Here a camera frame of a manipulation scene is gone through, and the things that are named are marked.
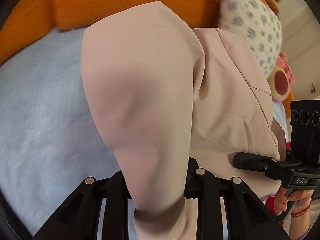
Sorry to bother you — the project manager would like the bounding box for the light blue bed mat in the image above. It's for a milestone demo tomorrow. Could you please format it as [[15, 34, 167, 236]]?
[[0, 25, 292, 240]]

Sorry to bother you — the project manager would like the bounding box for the red string bracelet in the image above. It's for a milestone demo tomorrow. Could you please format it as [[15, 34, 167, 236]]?
[[290, 199, 313, 218]]

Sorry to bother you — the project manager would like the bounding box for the pink bear plush cushion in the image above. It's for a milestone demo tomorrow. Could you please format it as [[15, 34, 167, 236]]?
[[266, 52, 295, 103]]

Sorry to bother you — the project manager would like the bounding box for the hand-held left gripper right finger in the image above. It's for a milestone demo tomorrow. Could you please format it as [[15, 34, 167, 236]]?
[[184, 157, 288, 240]]

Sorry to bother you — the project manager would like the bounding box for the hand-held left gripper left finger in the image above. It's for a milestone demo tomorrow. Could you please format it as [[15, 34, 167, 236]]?
[[31, 170, 137, 240]]

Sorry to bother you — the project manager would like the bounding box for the pink hooded jacket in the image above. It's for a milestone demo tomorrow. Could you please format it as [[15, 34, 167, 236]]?
[[80, 1, 287, 240]]

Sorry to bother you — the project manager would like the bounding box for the white blue floral pillow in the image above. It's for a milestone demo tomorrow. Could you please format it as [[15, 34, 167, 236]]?
[[217, 0, 283, 79]]

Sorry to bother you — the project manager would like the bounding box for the person's right forearm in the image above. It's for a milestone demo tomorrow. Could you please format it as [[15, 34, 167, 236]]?
[[287, 200, 317, 240]]

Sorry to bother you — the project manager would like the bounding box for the person's right hand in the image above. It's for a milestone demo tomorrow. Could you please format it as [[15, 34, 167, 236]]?
[[275, 187, 313, 215]]

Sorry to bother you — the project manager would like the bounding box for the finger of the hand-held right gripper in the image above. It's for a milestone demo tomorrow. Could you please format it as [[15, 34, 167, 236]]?
[[232, 152, 276, 172]]

